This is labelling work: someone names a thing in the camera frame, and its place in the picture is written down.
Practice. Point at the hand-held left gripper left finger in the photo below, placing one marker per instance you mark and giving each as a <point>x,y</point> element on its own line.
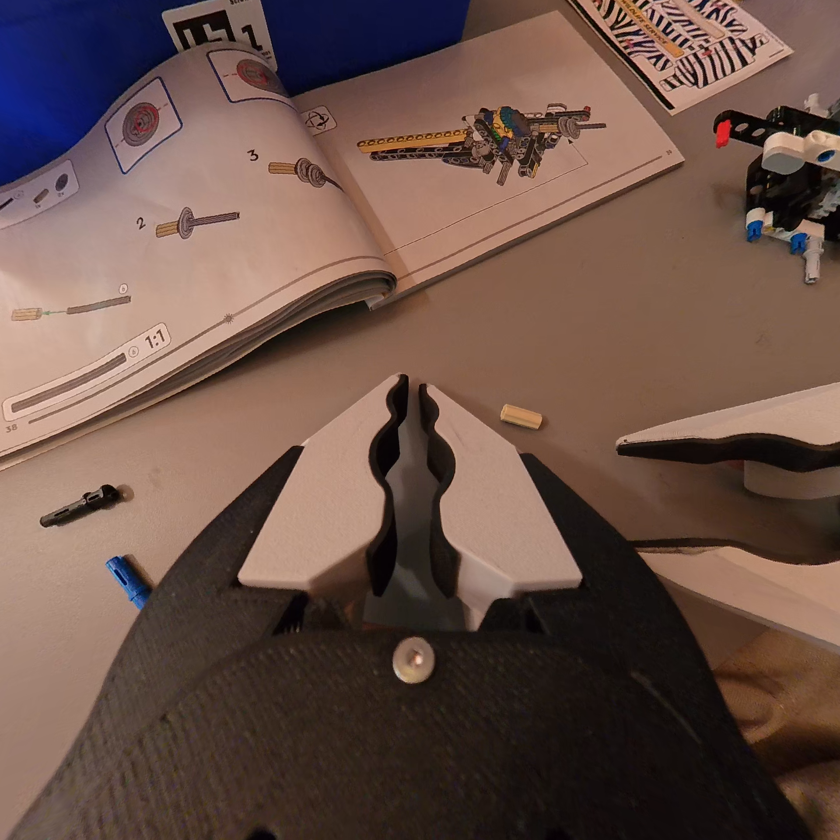
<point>308,512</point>

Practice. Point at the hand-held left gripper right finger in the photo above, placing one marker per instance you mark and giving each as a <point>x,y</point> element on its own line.
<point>512,525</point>

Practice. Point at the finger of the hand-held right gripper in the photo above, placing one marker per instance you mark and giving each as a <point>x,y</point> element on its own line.
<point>787,597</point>
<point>774,420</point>

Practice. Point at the tan lego connector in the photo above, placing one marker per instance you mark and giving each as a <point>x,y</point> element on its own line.
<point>522,417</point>

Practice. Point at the blue lego pin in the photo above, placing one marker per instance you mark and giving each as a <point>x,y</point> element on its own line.
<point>124,574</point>

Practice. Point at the black lego pin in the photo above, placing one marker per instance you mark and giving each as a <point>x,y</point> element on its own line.
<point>79,505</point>

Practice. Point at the black white lego assembly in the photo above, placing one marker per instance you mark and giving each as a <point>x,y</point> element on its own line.
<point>787,177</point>

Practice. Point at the open lego instruction booklet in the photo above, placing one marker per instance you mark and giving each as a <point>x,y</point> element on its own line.
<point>459,197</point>

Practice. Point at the person's beige clothing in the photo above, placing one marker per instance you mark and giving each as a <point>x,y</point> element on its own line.
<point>787,722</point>

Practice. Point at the zebra striped sticker sheet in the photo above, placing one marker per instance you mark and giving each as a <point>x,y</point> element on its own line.
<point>689,65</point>

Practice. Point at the white printed marker card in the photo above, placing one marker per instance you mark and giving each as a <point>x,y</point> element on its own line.
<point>249,33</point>

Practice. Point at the large blue storage bin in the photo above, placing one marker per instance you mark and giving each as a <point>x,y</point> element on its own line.
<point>65,65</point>

